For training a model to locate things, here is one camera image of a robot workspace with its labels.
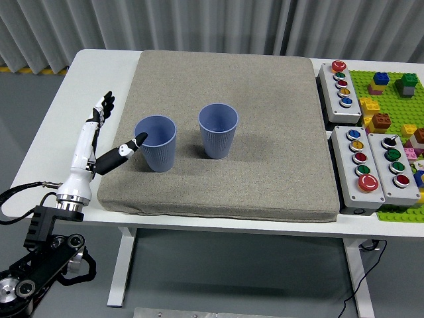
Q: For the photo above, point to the brown pink block stack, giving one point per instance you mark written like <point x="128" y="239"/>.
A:
<point x="419" y="136"/>

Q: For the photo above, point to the blue yellow purple block stack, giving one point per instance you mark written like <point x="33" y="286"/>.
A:
<point x="380" y="79"/>

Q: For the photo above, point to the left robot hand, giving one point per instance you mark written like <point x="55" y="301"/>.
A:
<point x="81" y="155"/>

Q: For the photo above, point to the small yellow toy block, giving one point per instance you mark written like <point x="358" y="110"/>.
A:
<point x="408" y="130"/>
<point x="366" y="121"/>

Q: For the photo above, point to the green toy baseplate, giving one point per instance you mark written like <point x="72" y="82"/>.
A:
<point x="391" y="96"/>

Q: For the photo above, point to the grey box with selector switch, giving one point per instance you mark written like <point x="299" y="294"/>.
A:
<point x="381" y="165"/>

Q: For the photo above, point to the grey-brown cushion mat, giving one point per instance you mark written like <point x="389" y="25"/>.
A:
<point x="248" y="99"/>

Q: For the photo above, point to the grey pleated curtain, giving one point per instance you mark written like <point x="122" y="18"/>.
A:
<point x="198" y="23"/>

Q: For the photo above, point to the white table leg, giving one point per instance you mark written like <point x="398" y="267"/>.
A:
<point x="359" y="281"/>
<point x="121" y="265"/>

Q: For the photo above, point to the pink toy block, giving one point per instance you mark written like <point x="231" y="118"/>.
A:
<point x="409" y="154"/>

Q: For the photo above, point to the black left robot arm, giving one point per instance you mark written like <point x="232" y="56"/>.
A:
<point x="43" y="265"/>

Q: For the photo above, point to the black box base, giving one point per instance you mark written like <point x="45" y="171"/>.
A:
<point x="323" y="106"/>
<point x="357" y="211"/>

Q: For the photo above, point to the green grey block stack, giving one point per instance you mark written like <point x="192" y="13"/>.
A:
<point x="407" y="81"/>

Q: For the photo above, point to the large yellow toy block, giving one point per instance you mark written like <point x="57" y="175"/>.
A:
<point x="368" y="105"/>

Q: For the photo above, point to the yellow black floor tape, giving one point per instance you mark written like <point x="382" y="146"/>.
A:
<point x="23" y="70"/>

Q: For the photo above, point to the blue ribbed plastic cup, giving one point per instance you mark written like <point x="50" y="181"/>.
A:
<point x="217" y="142"/>
<point x="159" y="155"/>

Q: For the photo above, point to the grey five-button control box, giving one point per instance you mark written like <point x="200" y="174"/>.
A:
<point x="331" y="96"/>
<point x="344" y="165"/>

